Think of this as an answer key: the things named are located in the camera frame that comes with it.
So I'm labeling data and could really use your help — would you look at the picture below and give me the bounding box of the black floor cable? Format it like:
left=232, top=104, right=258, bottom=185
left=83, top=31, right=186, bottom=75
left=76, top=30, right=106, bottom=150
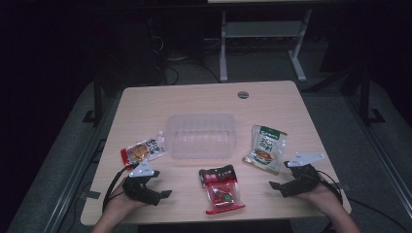
left=157, top=56, right=222, bottom=85

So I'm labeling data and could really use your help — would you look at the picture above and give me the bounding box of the person's left hand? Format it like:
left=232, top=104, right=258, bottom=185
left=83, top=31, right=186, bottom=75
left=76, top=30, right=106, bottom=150
left=106, top=180, right=149, bottom=222

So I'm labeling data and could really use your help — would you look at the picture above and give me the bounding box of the clear plastic container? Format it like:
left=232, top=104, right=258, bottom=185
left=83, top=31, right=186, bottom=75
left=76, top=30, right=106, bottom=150
left=165, top=112, right=237, bottom=160

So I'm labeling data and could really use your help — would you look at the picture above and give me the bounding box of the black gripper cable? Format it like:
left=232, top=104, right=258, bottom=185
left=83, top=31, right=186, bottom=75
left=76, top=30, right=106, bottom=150
left=319, top=169, right=412, bottom=231
left=102, top=164, right=131, bottom=213

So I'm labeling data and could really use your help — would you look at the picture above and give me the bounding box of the red and black snack packet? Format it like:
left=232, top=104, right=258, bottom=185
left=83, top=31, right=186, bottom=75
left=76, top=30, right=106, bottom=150
left=198, top=164, right=246, bottom=216

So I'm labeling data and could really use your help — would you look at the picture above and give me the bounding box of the white metal desk frame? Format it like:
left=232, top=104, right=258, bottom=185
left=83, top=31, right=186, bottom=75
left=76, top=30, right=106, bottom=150
left=219, top=8, right=314, bottom=83

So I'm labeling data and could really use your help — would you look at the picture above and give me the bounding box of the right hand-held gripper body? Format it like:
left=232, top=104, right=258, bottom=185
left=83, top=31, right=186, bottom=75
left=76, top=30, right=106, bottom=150
left=279, top=151, right=326, bottom=199

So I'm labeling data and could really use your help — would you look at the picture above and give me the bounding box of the red and clear snack packet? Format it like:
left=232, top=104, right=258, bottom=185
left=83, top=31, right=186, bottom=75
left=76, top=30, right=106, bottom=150
left=120, top=130, right=168, bottom=170

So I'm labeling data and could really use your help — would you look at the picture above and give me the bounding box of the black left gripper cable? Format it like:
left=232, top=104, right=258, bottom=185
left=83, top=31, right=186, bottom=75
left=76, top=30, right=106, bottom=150
left=102, top=164, right=131, bottom=213

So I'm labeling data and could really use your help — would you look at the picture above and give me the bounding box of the person's right hand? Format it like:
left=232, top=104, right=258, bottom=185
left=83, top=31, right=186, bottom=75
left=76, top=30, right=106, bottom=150
left=303, top=177, right=344, bottom=216

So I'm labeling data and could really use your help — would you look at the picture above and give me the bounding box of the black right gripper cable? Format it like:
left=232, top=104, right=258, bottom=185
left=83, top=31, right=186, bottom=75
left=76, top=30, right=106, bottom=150
left=319, top=169, right=412, bottom=231

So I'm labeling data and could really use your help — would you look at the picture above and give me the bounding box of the green and white snack packet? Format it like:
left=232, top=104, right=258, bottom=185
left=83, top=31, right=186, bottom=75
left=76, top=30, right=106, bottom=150
left=242, top=124, right=289, bottom=176

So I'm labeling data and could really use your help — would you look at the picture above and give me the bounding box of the black metal stand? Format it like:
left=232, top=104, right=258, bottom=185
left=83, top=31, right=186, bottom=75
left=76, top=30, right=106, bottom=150
left=359, top=64, right=387, bottom=126
left=82, top=70, right=105, bottom=126

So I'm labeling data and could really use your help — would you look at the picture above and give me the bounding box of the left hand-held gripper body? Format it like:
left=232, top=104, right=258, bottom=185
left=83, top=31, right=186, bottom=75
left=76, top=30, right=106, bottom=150
left=121, top=160, right=162, bottom=207

